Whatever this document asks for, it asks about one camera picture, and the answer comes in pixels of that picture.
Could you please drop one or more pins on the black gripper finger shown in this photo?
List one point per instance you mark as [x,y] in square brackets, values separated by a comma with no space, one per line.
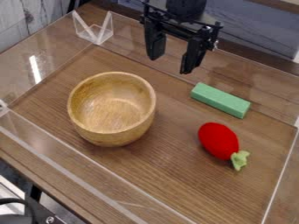
[154,39]
[192,59]

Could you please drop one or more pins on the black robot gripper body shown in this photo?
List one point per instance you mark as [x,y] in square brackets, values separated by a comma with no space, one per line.
[185,19]

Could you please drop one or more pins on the red plush strawberry toy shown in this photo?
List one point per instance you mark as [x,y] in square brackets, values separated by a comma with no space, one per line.
[221,142]

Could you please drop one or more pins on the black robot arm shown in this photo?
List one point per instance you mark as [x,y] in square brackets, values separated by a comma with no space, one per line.
[182,19]

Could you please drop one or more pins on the green rectangular block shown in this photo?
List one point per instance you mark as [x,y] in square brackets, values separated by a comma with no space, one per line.
[221,100]

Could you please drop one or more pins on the wooden bowl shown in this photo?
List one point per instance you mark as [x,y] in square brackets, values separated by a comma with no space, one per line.
[112,108]

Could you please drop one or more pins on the black table leg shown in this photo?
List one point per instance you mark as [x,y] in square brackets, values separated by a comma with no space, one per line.
[35,193]

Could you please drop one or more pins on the clear acrylic tray wall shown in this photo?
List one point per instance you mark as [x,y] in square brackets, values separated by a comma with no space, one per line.
[94,192]

